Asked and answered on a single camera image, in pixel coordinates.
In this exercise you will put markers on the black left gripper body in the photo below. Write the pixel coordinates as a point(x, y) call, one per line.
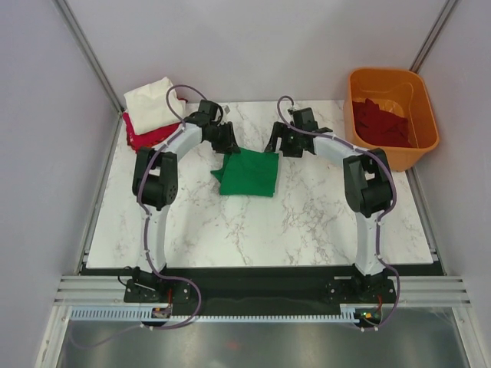
point(214, 137)

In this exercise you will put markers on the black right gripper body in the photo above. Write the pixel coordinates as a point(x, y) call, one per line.
point(291, 143)

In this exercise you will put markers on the green t-shirt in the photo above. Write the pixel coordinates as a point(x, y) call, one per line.
point(248, 173)

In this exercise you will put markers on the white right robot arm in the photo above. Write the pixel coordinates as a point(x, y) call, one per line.
point(368, 183)

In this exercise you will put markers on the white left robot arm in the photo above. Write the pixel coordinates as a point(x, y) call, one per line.
point(155, 176)

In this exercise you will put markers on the white folded t-shirt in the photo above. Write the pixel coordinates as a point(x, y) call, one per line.
point(147, 107)

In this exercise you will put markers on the pink folded t-shirt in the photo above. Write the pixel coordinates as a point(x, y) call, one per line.
point(148, 139)

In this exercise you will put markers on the dark red t-shirt in tub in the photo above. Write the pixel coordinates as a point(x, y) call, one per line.
point(380, 127)

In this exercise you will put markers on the orange plastic tub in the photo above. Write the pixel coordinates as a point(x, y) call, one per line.
point(390, 109)

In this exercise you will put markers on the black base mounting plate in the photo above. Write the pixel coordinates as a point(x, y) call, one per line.
point(284, 289)

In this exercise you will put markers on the right aluminium frame post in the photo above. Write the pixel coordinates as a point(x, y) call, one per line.
point(436, 30)

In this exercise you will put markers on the aluminium frame post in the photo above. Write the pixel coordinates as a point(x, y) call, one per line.
point(84, 45)
point(436, 30)

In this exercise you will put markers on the left aluminium frame post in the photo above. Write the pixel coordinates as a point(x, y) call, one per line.
point(84, 45)

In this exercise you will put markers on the aluminium front rail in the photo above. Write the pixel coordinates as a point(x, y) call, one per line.
point(444, 291)

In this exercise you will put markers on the slotted cable duct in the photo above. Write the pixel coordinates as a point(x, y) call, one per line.
point(156, 315)

